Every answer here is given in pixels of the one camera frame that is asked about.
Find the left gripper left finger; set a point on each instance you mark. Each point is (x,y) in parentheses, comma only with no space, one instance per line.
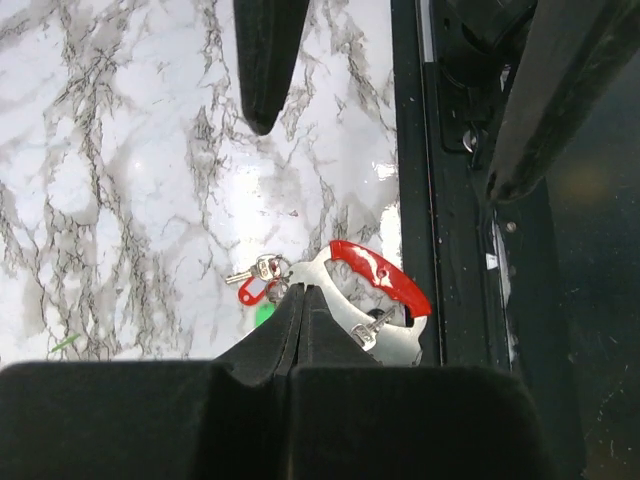
(207,419)

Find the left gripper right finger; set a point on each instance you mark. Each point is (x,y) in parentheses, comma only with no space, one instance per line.
(374,422)

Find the metal key organizer red handle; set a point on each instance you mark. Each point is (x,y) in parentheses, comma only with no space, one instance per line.
(375,302)

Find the key red tag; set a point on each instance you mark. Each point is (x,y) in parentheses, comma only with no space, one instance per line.
(254,281)

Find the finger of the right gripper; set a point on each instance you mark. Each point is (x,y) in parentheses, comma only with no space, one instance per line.
(268,37)
(574,50)

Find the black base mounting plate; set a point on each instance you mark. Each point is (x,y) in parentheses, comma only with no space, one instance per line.
(492,276)

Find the green key tag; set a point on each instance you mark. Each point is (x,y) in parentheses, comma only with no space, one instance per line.
(263,312)

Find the green plastic strip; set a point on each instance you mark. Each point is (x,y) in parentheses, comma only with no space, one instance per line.
(65,343)

